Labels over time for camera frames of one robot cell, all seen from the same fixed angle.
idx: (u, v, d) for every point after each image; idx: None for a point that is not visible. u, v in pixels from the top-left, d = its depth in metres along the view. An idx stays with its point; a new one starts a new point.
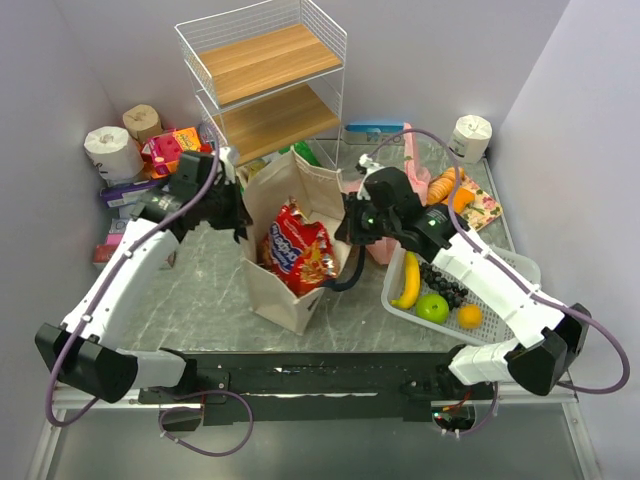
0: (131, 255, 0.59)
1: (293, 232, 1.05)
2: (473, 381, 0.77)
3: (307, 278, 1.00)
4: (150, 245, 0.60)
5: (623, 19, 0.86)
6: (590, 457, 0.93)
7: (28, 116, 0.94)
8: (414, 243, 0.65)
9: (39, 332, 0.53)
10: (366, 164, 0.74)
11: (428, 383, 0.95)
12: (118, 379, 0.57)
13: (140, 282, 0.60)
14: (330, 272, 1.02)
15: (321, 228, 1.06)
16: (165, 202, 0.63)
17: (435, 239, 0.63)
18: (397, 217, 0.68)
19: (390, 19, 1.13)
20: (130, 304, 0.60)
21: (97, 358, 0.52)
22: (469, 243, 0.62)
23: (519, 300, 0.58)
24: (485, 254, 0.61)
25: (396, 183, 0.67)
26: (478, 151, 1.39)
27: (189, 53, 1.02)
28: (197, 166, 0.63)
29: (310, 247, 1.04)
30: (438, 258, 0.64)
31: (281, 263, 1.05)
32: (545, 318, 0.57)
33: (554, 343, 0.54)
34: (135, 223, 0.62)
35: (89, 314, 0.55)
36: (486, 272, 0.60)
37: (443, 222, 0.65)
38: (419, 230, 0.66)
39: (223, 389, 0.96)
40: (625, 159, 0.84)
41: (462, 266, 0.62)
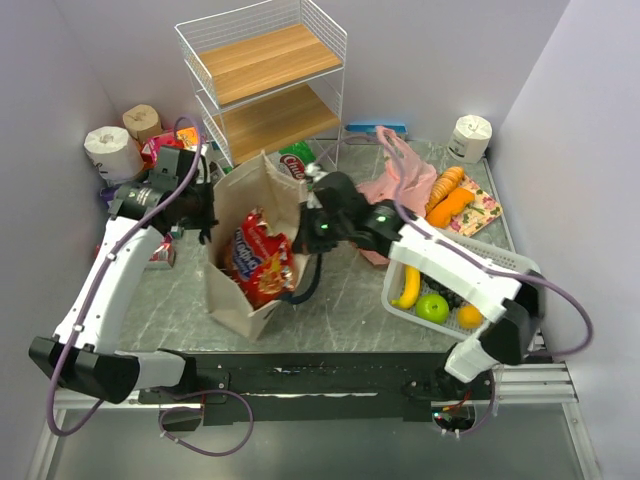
0: (115, 258, 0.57)
1: (256, 240, 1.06)
2: (471, 377, 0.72)
3: (264, 288, 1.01)
4: (133, 244, 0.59)
5: (623, 20, 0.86)
6: (590, 458, 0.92)
7: (29, 116, 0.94)
8: (368, 243, 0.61)
9: (32, 346, 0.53)
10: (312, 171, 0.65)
11: (428, 383, 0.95)
12: (120, 380, 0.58)
13: (129, 284, 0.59)
14: (287, 284, 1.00)
15: (284, 239, 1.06)
16: (144, 195, 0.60)
17: (387, 235, 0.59)
18: (347, 219, 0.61)
19: (390, 19, 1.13)
20: (123, 306, 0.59)
21: (95, 366, 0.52)
22: (418, 229, 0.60)
23: (475, 278, 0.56)
24: (434, 239, 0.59)
25: (340, 185, 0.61)
26: (477, 151, 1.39)
27: (189, 53, 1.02)
28: (178, 159, 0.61)
29: (271, 256, 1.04)
30: (394, 252, 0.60)
31: (240, 269, 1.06)
32: (505, 289, 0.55)
33: (515, 312, 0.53)
34: (113, 222, 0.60)
35: (80, 323, 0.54)
36: (440, 256, 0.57)
37: (392, 218, 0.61)
38: (372, 228, 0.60)
39: (224, 389, 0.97)
40: (626, 159, 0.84)
41: (416, 256, 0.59)
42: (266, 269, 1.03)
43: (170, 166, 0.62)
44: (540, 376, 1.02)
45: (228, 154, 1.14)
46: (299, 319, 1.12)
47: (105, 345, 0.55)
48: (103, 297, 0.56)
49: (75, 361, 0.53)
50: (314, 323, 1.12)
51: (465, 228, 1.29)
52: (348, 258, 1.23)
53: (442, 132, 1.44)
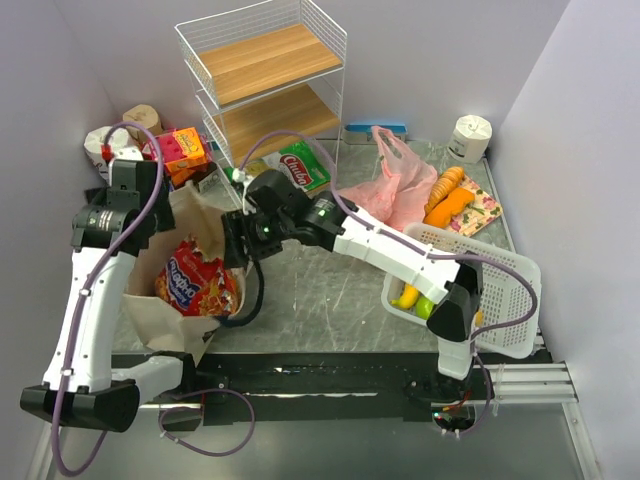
0: (89, 293, 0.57)
1: (191, 268, 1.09)
2: (464, 371, 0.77)
3: (205, 311, 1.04)
4: (106, 275, 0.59)
5: (624, 18, 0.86)
6: (590, 459, 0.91)
7: (28, 116, 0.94)
8: (311, 237, 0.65)
9: (23, 396, 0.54)
10: (239, 178, 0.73)
11: (428, 383, 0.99)
12: (122, 409, 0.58)
13: (110, 314, 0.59)
14: (227, 308, 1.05)
15: (219, 263, 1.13)
16: (107, 216, 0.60)
17: (330, 229, 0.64)
18: (288, 217, 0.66)
19: (390, 18, 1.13)
20: (109, 336, 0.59)
21: (94, 405, 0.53)
22: (361, 222, 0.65)
23: (418, 264, 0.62)
24: (378, 229, 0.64)
25: (274, 182, 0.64)
26: (478, 151, 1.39)
27: (189, 53, 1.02)
28: (135, 172, 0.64)
29: (208, 283, 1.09)
30: (337, 245, 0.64)
31: (178, 299, 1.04)
32: (445, 272, 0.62)
33: (458, 293, 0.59)
34: (80, 254, 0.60)
35: (69, 367, 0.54)
36: (384, 245, 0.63)
37: (333, 210, 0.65)
38: (313, 223, 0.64)
39: (224, 389, 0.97)
40: (625, 159, 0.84)
41: (361, 247, 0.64)
42: (205, 294, 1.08)
43: (128, 182, 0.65)
44: (541, 376, 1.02)
45: (228, 154, 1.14)
46: (300, 319, 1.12)
47: (101, 379, 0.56)
48: (87, 335, 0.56)
49: (72, 403, 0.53)
50: (314, 323, 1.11)
51: (465, 228, 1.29)
52: (348, 258, 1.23)
53: (442, 132, 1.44)
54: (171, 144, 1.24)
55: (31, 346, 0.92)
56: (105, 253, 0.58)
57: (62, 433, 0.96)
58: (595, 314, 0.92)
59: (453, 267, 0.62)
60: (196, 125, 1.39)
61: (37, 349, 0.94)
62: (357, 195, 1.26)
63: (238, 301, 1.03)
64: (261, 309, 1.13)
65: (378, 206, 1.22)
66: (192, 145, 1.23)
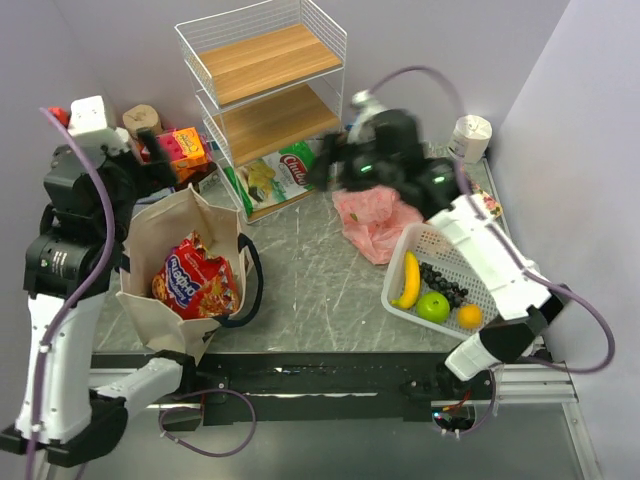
0: (49, 350, 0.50)
1: (193, 266, 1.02)
2: (469, 373, 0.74)
3: (205, 312, 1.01)
4: (66, 328, 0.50)
5: (624, 17, 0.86)
6: (590, 458, 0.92)
7: (29, 116, 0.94)
8: (416, 200, 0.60)
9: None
10: (363, 102, 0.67)
11: (428, 383, 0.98)
12: (103, 439, 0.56)
13: (78, 360, 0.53)
14: (229, 308, 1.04)
15: (223, 263, 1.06)
16: (62, 255, 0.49)
17: (441, 200, 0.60)
18: (400, 167, 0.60)
19: (390, 18, 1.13)
20: (80, 380, 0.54)
21: (68, 459, 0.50)
22: (471, 208, 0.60)
23: (511, 276, 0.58)
24: (486, 222, 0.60)
25: (404, 125, 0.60)
26: (479, 149, 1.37)
27: (189, 53, 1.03)
28: (73, 197, 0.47)
29: (210, 282, 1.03)
30: (438, 218, 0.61)
31: (177, 297, 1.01)
32: (531, 296, 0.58)
33: (536, 322, 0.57)
34: (38, 299, 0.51)
35: (37, 422, 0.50)
36: (484, 241, 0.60)
37: (450, 181, 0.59)
38: (423, 185, 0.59)
39: (224, 389, 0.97)
40: (622, 160, 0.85)
41: (461, 232, 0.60)
42: (206, 294, 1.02)
43: (71, 205, 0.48)
44: (541, 376, 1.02)
45: (228, 154, 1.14)
46: (300, 319, 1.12)
47: (76, 427, 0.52)
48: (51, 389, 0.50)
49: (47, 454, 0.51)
50: (314, 323, 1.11)
51: None
52: (348, 258, 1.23)
53: (442, 132, 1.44)
54: (171, 144, 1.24)
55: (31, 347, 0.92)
56: (59, 314, 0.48)
57: None
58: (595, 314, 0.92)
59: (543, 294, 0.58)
60: (196, 126, 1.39)
61: None
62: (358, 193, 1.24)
63: (239, 302, 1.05)
64: (261, 309, 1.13)
65: (378, 205, 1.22)
66: (192, 146, 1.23)
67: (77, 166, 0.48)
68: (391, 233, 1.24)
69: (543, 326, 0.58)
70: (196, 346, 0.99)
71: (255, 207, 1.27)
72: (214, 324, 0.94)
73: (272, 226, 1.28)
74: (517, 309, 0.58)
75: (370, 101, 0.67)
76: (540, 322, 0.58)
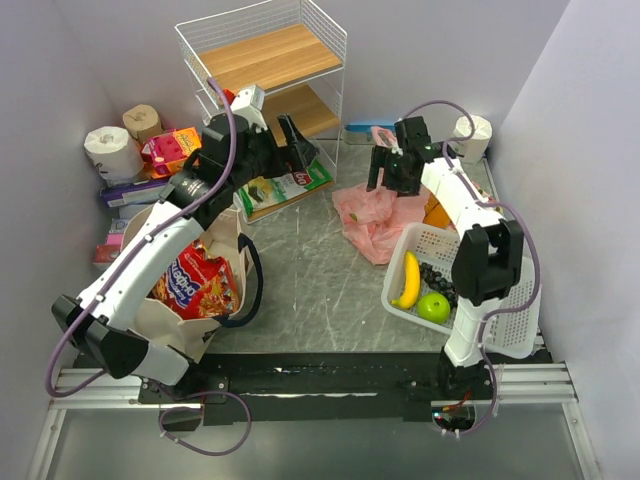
0: (151, 240, 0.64)
1: (193, 266, 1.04)
2: (464, 360, 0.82)
3: (205, 312, 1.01)
4: (171, 232, 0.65)
5: (624, 19, 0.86)
6: (590, 458, 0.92)
7: (28, 116, 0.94)
8: (410, 162, 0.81)
9: (57, 302, 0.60)
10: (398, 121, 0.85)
11: (428, 383, 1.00)
12: (126, 359, 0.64)
13: (157, 267, 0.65)
14: (229, 308, 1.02)
15: (223, 262, 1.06)
16: (195, 187, 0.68)
17: (425, 157, 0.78)
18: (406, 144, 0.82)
19: (390, 18, 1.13)
20: (146, 286, 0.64)
21: (101, 339, 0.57)
22: (445, 162, 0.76)
23: (465, 204, 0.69)
24: (454, 169, 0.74)
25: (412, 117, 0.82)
26: (478, 151, 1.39)
27: (189, 53, 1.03)
28: (220, 145, 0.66)
29: (209, 282, 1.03)
30: (423, 174, 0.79)
31: (177, 297, 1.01)
32: (479, 218, 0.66)
33: (477, 232, 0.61)
34: (162, 206, 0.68)
35: (102, 294, 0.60)
36: (451, 183, 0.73)
37: (436, 150, 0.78)
38: (416, 152, 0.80)
39: (223, 390, 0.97)
40: (622, 161, 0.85)
41: (437, 180, 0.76)
42: (206, 294, 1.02)
43: (214, 152, 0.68)
44: (541, 376, 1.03)
45: None
46: (300, 319, 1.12)
47: (120, 318, 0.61)
48: (130, 272, 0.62)
49: (88, 326, 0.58)
50: (314, 323, 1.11)
51: None
52: (348, 258, 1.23)
53: (442, 132, 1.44)
54: (171, 144, 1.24)
55: (31, 347, 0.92)
56: (178, 213, 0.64)
57: (62, 434, 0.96)
58: (595, 314, 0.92)
59: (492, 220, 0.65)
60: (196, 125, 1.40)
61: (36, 349, 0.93)
62: (359, 193, 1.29)
63: (239, 302, 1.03)
64: (261, 309, 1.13)
65: (376, 206, 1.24)
66: (192, 145, 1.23)
67: (224, 122, 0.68)
68: (391, 233, 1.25)
69: (485, 241, 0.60)
70: (196, 346, 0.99)
71: (255, 207, 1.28)
72: (214, 325, 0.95)
73: (272, 226, 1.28)
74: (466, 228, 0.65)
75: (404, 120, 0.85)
76: (482, 235, 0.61)
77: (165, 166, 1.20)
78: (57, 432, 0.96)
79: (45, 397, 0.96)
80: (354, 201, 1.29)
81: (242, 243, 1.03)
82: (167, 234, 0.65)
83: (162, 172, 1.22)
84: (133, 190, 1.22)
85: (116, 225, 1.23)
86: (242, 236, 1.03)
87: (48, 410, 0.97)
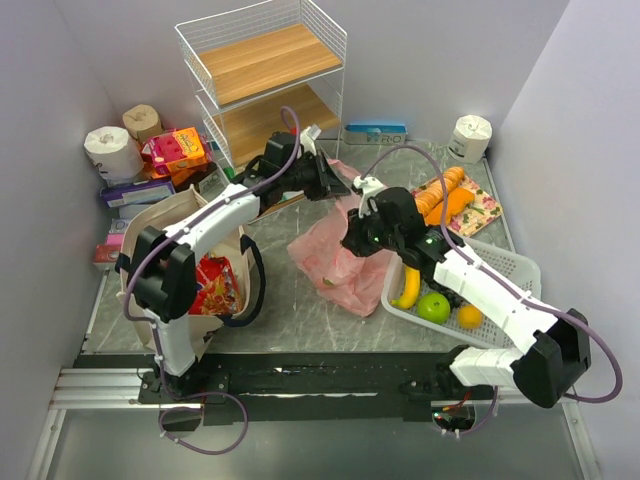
0: (228, 202, 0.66)
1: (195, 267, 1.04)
2: (474, 383, 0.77)
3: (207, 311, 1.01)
4: (243, 201, 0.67)
5: (624, 20, 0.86)
6: (589, 458, 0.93)
7: (28, 116, 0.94)
8: (414, 261, 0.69)
9: (143, 230, 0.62)
10: (361, 184, 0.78)
11: (428, 383, 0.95)
12: (181, 304, 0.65)
13: (225, 227, 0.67)
14: (232, 307, 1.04)
15: (226, 263, 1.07)
16: (256, 181, 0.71)
17: (432, 255, 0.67)
18: (401, 234, 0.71)
19: (390, 18, 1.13)
20: (213, 239, 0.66)
21: (183, 263, 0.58)
22: (461, 255, 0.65)
23: (510, 306, 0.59)
24: (475, 263, 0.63)
25: (402, 202, 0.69)
26: (478, 151, 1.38)
27: (189, 53, 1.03)
28: (281, 152, 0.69)
29: (212, 282, 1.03)
30: (436, 272, 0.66)
31: None
32: (537, 322, 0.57)
33: (546, 344, 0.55)
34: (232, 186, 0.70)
35: (188, 227, 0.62)
36: (481, 281, 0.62)
37: (439, 241, 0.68)
38: (419, 249, 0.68)
39: (224, 391, 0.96)
40: (622, 162, 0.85)
41: (457, 278, 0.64)
42: (209, 294, 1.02)
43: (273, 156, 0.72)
44: None
45: (228, 154, 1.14)
46: (300, 319, 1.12)
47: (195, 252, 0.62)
48: (211, 217, 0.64)
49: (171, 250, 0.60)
50: (313, 323, 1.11)
51: (465, 227, 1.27)
52: None
53: (442, 132, 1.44)
54: (171, 144, 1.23)
55: (31, 347, 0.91)
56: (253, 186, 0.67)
57: (62, 433, 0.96)
58: (593, 316, 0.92)
59: (550, 319, 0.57)
60: (196, 125, 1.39)
61: (37, 349, 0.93)
62: (317, 242, 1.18)
63: (243, 302, 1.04)
64: (261, 310, 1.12)
65: (350, 265, 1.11)
66: (192, 145, 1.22)
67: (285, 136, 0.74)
68: (371, 277, 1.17)
69: (556, 350, 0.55)
70: (197, 346, 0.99)
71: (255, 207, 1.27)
72: (214, 325, 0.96)
73: (272, 226, 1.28)
74: (526, 338, 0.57)
75: (366, 183, 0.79)
76: (551, 346, 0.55)
77: (165, 166, 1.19)
78: (57, 431, 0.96)
79: (45, 397, 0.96)
80: (317, 253, 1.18)
81: (243, 243, 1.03)
82: (239, 204, 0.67)
83: (162, 172, 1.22)
84: (133, 190, 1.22)
85: (117, 224, 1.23)
86: (242, 236, 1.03)
87: (48, 410, 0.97)
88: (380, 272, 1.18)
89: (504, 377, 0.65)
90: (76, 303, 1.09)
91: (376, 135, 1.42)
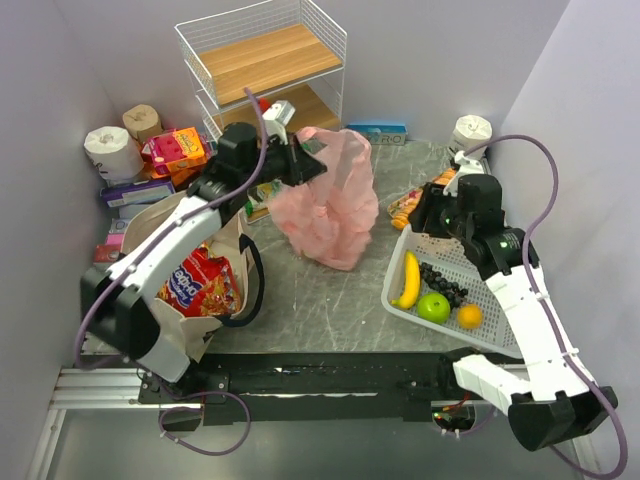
0: (181, 224, 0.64)
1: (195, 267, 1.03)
2: (468, 385, 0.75)
3: (207, 312, 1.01)
4: (198, 219, 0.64)
5: (623, 21, 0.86)
6: (590, 458, 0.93)
7: (28, 116, 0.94)
8: (476, 256, 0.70)
9: (84, 274, 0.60)
10: (462, 161, 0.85)
11: (428, 382, 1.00)
12: (139, 340, 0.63)
13: (180, 251, 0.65)
14: (231, 307, 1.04)
15: (226, 263, 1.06)
16: (214, 188, 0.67)
17: (498, 260, 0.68)
18: (473, 226, 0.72)
19: (389, 18, 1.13)
20: (168, 268, 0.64)
21: (131, 306, 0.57)
22: (529, 280, 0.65)
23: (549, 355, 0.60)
24: (539, 296, 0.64)
25: (487, 192, 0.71)
26: (478, 151, 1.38)
27: (189, 53, 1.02)
28: (236, 154, 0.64)
29: (212, 282, 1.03)
30: (494, 279, 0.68)
31: (178, 297, 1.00)
32: (562, 382, 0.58)
33: (563, 409, 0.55)
34: (189, 200, 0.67)
35: (135, 265, 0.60)
36: (531, 314, 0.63)
37: (513, 250, 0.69)
38: (488, 246, 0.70)
39: (224, 390, 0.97)
40: (622, 162, 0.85)
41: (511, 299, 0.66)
42: (208, 294, 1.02)
43: (228, 159, 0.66)
44: None
45: None
46: (300, 319, 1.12)
47: (147, 290, 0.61)
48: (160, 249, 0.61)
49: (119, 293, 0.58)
50: (313, 323, 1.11)
51: None
52: None
53: (442, 132, 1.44)
54: (171, 144, 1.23)
55: (32, 346, 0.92)
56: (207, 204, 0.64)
57: (62, 433, 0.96)
58: (593, 316, 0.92)
59: (580, 387, 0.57)
60: (196, 125, 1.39)
61: (37, 349, 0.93)
62: (292, 208, 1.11)
63: (242, 302, 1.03)
64: (261, 310, 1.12)
65: (319, 244, 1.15)
66: (192, 145, 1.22)
67: (241, 128, 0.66)
68: (351, 236, 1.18)
69: (570, 417, 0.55)
70: (197, 346, 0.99)
71: (255, 207, 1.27)
72: (214, 325, 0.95)
73: (273, 226, 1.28)
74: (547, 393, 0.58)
75: (467, 161, 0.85)
76: (568, 413, 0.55)
77: (165, 166, 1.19)
78: (57, 431, 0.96)
79: (45, 397, 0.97)
80: (295, 219, 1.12)
81: (242, 243, 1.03)
82: (194, 223, 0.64)
83: (162, 172, 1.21)
84: (133, 190, 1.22)
85: (117, 225, 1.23)
86: (242, 236, 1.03)
87: (48, 410, 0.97)
88: (361, 233, 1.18)
89: (502, 400, 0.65)
90: (76, 303, 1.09)
91: (376, 135, 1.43)
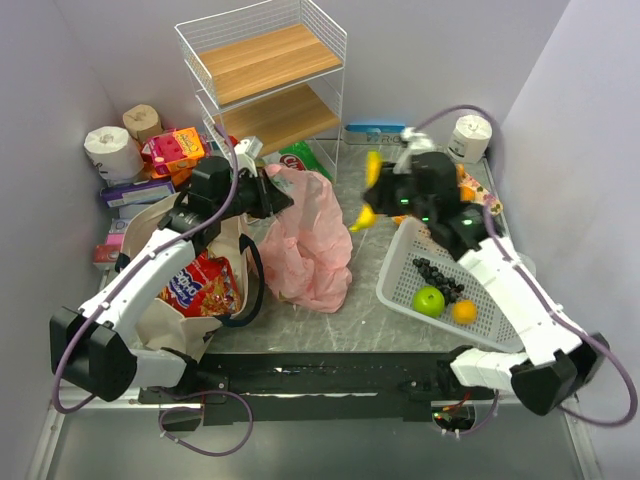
0: (154, 256, 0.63)
1: (195, 267, 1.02)
2: (471, 383, 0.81)
3: (206, 312, 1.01)
4: (172, 251, 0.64)
5: (623, 21, 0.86)
6: (590, 458, 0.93)
7: (29, 117, 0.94)
8: (444, 239, 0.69)
9: (55, 314, 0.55)
10: (411, 138, 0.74)
11: (428, 383, 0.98)
12: (117, 380, 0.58)
13: (155, 285, 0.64)
14: (231, 307, 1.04)
15: (226, 262, 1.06)
16: (186, 219, 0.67)
17: (467, 240, 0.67)
18: (435, 206, 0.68)
19: (389, 19, 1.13)
20: (143, 303, 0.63)
21: (106, 345, 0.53)
22: (499, 249, 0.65)
23: (538, 318, 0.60)
24: (513, 263, 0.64)
25: (444, 171, 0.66)
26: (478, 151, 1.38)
27: (189, 53, 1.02)
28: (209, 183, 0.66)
29: (212, 282, 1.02)
30: (464, 259, 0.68)
31: (178, 297, 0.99)
32: (561, 340, 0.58)
33: (564, 366, 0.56)
34: (161, 232, 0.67)
35: (108, 301, 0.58)
36: (512, 280, 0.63)
37: (477, 226, 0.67)
38: (452, 227, 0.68)
39: (224, 389, 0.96)
40: (621, 163, 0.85)
41: (489, 272, 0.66)
42: (208, 293, 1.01)
43: (202, 189, 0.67)
44: None
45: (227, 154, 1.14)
46: (300, 319, 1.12)
47: (119, 325, 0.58)
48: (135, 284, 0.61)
49: (91, 330, 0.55)
50: (313, 323, 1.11)
51: None
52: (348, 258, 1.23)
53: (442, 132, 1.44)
54: (171, 144, 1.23)
55: (32, 347, 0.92)
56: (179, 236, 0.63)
57: (62, 433, 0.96)
58: (592, 316, 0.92)
59: (573, 340, 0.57)
60: (196, 125, 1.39)
61: (37, 349, 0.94)
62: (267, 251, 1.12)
63: (242, 302, 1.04)
64: (261, 309, 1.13)
65: (299, 285, 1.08)
66: (192, 145, 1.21)
67: (215, 161, 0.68)
68: (329, 275, 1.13)
69: (574, 373, 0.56)
70: (197, 346, 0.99)
71: None
72: (214, 325, 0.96)
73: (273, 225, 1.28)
74: (545, 353, 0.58)
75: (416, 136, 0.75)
76: (569, 368, 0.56)
77: (165, 166, 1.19)
78: (57, 431, 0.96)
79: (46, 397, 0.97)
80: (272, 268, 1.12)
81: (242, 243, 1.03)
82: (168, 254, 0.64)
83: (162, 172, 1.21)
84: (133, 190, 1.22)
85: (117, 224, 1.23)
86: (242, 235, 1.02)
87: (48, 410, 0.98)
88: (338, 269, 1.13)
89: (500, 378, 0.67)
90: (76, 302, 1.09)
91: (376, 135, 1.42)
